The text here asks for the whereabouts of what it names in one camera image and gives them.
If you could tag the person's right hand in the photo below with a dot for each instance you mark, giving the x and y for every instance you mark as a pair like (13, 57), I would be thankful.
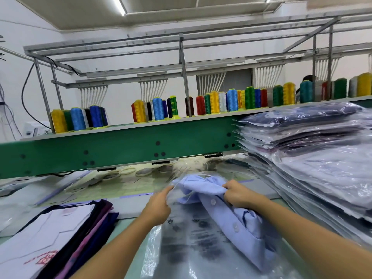
(239, 194)

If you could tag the person's left hand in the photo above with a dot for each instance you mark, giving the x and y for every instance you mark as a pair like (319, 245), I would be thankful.
(157, 207)

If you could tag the light blue shirt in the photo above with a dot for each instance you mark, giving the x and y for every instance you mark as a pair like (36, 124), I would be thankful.
(244, 232)

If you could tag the stack of plastic bags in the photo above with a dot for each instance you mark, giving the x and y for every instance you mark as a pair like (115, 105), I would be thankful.
(186, 252)

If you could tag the stack of bagged garments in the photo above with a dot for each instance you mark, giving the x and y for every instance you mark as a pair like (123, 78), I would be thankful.
(308, 133)

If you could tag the white shirt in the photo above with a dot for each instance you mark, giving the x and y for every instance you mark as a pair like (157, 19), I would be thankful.
(337, 171)

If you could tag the person's right forearm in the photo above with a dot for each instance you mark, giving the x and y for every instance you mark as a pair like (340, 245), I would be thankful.
(314, 241)

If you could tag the person's left forearm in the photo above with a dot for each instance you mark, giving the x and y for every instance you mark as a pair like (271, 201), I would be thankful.
(119, 252)

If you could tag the green machine beam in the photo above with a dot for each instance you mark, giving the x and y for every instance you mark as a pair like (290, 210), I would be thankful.
(116, 145)

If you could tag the row of coloured thread spools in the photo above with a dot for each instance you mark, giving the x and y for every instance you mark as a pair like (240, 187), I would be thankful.
(232, 100)

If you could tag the white box device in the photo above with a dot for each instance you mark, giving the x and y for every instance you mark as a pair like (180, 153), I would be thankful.
(36, 129)

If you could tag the grey metal thread rack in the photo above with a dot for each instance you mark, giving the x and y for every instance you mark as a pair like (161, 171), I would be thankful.
(184, 61)

